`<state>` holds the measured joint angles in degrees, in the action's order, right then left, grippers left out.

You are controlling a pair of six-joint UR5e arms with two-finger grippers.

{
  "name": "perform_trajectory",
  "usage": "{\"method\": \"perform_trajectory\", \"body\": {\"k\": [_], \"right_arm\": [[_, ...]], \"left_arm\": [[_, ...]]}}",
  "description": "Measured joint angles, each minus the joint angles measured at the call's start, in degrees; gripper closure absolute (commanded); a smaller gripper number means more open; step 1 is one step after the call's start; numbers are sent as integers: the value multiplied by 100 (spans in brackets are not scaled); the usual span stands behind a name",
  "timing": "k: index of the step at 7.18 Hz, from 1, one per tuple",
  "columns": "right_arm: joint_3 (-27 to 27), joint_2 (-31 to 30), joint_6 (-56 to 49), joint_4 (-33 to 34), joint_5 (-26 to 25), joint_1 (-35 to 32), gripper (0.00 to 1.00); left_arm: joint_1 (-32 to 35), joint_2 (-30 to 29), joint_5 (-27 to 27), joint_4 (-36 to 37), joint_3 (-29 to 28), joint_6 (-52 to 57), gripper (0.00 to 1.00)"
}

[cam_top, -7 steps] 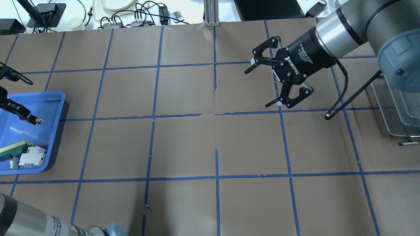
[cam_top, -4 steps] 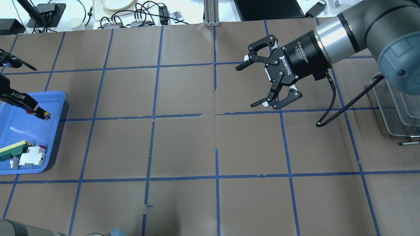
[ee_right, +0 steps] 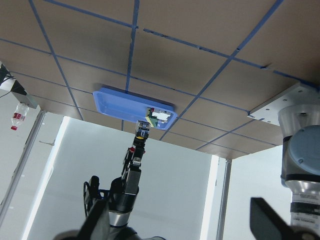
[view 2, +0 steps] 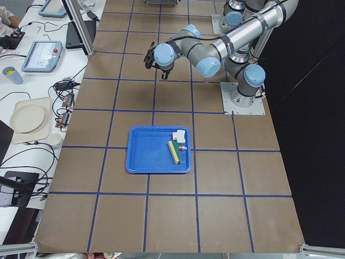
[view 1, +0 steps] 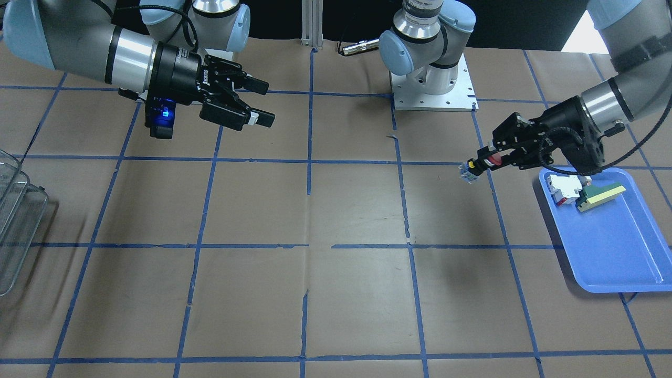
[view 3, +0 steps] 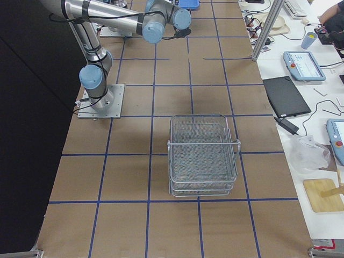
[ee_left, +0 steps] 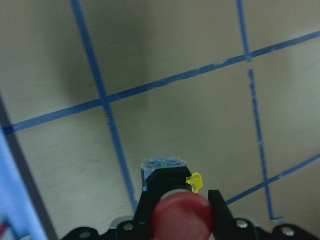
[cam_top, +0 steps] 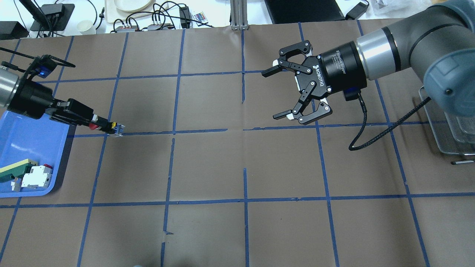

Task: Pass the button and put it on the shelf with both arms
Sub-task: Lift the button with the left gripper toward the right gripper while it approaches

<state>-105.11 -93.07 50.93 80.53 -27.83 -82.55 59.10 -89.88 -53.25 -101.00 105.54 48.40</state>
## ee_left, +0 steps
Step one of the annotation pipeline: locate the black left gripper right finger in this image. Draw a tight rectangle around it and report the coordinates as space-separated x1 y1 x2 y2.
208 190 234 239

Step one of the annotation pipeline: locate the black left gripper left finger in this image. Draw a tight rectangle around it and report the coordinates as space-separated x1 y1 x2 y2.
133 191 155 225

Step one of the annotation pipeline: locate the red emergency stop button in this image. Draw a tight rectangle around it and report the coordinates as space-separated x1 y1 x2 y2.
141 157 213 240

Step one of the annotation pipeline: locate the blue plastic tray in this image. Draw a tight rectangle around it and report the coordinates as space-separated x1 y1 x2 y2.
0 100 59 240

